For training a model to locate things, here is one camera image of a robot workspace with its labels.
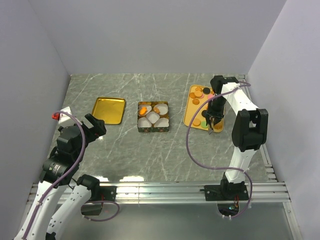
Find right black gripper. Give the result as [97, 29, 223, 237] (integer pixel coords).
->
[204, 94, 226, 127]

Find orange shaped cookie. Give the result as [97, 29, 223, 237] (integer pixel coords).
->
[139, 106, 148, 116]

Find metal serving tongs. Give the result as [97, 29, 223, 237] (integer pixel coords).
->
[206, 117, 216, 135]

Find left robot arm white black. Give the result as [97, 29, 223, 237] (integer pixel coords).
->
[15, 111, 106, 240]

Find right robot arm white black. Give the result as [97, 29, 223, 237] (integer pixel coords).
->
[205, 75, 269, 200]

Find black sandwich cookie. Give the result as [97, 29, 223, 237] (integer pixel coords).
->
[201, 110, 208, 118]
[202, 87, 211, 95]

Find pink round cookie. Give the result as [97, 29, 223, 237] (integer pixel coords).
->
[207, 93, 214, 99]

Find flower shaped butter cookie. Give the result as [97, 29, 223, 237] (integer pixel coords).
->
[214, 122, 223, 131]

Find green round cookie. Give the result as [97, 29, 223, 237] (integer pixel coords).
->
[200, 121, 208, 129]

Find gold tin lid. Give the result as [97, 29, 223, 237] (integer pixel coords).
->
[91, 97, 126, 125]

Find yellow cookie tray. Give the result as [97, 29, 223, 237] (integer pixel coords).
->
[183, 84, 214, 131]

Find round orange biscuit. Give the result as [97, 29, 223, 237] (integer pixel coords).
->
[192, 118, 201, 127]

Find white paper cup bottom-left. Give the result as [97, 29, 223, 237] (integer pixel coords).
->
[137, 117, 152, 128]

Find white paper cup top-right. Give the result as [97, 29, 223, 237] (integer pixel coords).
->
[154, 103, 169, 116]

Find white paper cup bottom-right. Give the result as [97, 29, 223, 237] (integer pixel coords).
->
[154, 117, 169, 128]

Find white paper cup top-left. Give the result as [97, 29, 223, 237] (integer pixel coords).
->
[138, 104, 152, 117]

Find white paper cup centre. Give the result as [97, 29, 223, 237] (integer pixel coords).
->
[146, 111, 160, 124]

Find green cookie tin box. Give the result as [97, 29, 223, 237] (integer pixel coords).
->
[137, 101, 170, 133]

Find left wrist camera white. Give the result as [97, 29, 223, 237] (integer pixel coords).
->
[51, 106, 74, 128]

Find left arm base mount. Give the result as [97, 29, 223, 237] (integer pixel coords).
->
[75, 174, 117, 216]

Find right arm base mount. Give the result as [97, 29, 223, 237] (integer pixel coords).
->
[202, 183, 249, 201]

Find aluminium mounting rail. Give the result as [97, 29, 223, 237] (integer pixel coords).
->
[101, 182, 291, 204]

